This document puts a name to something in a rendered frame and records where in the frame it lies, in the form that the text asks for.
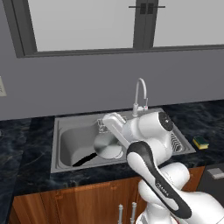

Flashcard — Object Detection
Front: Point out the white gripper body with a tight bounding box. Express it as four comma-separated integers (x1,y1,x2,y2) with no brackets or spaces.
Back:
101,112,131,149

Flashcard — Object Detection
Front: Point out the stainless steel sink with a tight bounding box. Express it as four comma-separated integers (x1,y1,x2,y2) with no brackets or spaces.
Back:
50,107,197,175

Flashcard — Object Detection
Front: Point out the yellow and green sponge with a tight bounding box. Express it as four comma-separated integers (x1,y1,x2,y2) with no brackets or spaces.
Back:
192,136,210,151

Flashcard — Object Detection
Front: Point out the white tap lever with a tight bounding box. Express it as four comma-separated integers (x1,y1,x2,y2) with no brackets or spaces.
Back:
142,97,150,112

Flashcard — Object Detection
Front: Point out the white curved tap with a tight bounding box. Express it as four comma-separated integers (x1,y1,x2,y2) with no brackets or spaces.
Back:
131,77,148,118

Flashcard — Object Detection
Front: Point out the wooden cupboard door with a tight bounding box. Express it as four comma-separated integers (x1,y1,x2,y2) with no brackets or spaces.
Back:
9,190,60,224
181,165,207,193
54,176,144,224

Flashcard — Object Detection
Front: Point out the grey framed window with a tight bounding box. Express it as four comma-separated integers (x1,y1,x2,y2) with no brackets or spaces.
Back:
2,0,224,59

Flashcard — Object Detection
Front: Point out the dark dishwasher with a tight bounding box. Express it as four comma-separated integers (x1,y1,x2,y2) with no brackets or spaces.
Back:
197,163,224,204

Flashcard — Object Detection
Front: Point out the silver pan with black handle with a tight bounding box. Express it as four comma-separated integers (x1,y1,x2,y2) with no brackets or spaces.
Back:
71,132,124,168

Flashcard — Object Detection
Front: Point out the silver cupboard handle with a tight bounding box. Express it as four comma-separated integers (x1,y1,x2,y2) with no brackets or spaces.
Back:
130,201,137,224
117,204,124,224

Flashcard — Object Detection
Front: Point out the white wall socket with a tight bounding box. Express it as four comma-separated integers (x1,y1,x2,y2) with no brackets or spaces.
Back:
0,75,7,98

